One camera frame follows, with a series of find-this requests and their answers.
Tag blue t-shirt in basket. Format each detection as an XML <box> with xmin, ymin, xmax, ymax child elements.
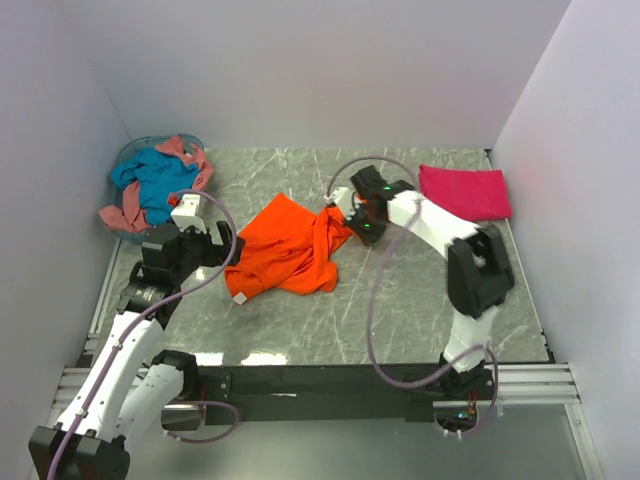
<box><xmin>100</xmin><ymin>148</ymin><xmax>201</xmax><ymax>233</ymax></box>

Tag aluminium rail frame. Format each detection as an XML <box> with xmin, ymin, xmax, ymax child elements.
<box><xmin>52</xmin><ymin>239</ymin><xmax>584</xmax><ymax>416</ymax></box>

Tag folded magenta t-shirt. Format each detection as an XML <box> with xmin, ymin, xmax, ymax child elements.
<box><xmin>418</xmin><ymin>165</ymin><xmax>512</xmax><ymax>222</ymax></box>

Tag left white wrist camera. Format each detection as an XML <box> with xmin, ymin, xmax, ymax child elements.
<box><xmin>168</xmin><ymin>194</ymin><xmax>206</xmax><ymax>233</ymax></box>

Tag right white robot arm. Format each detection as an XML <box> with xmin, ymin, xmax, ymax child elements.
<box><xmin>325</xmin><ymin>165</ymin><xmax>515</xmax><ymax>399</ymax></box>

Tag pink t-shirt in basket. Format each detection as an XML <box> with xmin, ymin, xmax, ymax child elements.
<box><xmin>97</xmin><ymin>134</ymin><xmax>215</xmax><ymax>234</ymax></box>

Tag orange t-shirt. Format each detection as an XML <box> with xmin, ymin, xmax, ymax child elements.
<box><xmin>224</xmin><ymin>193</ymin><xmax>353</xmax><ymax>305</ymax></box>

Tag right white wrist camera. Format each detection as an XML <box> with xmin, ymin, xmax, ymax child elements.
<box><xmin>324</xmin><ymin>187</ymin><xmax>355</xmax><ymax>220</ymax></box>

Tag transparent teal laundry basket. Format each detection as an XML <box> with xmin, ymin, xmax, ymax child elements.
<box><xmin>107</xmin><ymin>133</ymin><xmax>207</xmax><ymax>245</ymax></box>

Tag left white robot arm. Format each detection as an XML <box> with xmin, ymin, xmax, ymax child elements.
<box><xmin>28</xmin><ymin>221</ymin><xmax>245</xmax><ymax>479</ymax></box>

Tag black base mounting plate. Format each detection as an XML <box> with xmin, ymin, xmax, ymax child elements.
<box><xmin>159</xmin><ymin>363</ymin><xmax>501</xmax><ymax>433</ymax></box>

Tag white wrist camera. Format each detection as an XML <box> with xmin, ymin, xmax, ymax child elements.
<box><xmin>324</xmin><ymin>187</ymin><xmax>355</xmax><ymax>220</ymax></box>
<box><xmin>168</xmin><ymin>194</ymin><xmax>206</xmax><ymax>233</ymax></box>

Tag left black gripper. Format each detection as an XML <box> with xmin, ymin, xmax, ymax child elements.
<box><xmin>171</xmin><ymin>220</ymin><xmax>245</xmax><ymax>283</ymax></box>

